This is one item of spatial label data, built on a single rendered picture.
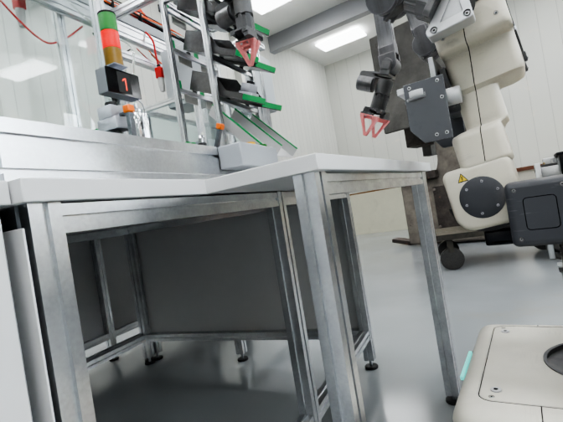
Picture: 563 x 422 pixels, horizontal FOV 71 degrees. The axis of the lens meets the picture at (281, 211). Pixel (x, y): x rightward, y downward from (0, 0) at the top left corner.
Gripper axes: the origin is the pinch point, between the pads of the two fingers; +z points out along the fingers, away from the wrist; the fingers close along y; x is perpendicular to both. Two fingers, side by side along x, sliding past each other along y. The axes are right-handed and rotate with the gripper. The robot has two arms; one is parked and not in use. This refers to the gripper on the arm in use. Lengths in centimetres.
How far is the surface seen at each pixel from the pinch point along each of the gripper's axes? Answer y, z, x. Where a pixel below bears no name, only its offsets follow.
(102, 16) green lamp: 26.0, -15.0, -31.3
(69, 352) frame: 76, 60, 7
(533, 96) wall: -1027, -133, 229
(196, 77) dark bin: -19.1, -9.0, -33.6
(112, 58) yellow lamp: 25.6, -2.9, -30.1
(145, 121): -54, -9, -93
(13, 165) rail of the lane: 75, 34, -1
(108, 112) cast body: 41.0, 17.6, -18.3
